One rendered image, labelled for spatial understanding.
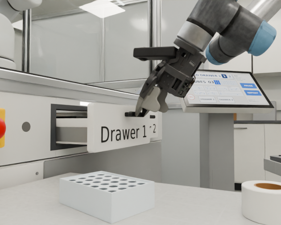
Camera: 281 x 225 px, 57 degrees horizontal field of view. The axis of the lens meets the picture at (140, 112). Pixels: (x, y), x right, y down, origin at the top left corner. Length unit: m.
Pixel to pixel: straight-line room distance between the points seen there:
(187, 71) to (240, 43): 0.14
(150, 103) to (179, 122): 1.70
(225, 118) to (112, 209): 1.27
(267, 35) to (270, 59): 3.36
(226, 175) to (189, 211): 1.19
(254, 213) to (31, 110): 0.47
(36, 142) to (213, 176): 1.11
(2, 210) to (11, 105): 0.23
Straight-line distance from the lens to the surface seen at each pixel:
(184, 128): 2.32
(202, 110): 1.38
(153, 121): 1.11
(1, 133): 0.49
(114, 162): 0.89
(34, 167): 0.64
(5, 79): 0.59
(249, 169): 3.61
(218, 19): 0.63
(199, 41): 0.62
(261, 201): 0.37
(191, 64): 0.62
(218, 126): 1.53
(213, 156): 1.53
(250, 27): 0.65
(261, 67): 3.98
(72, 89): 0.72
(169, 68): 0.62
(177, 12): 2.52
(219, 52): 0.74
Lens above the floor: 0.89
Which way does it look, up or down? 2 degrees up
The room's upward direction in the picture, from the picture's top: straight up
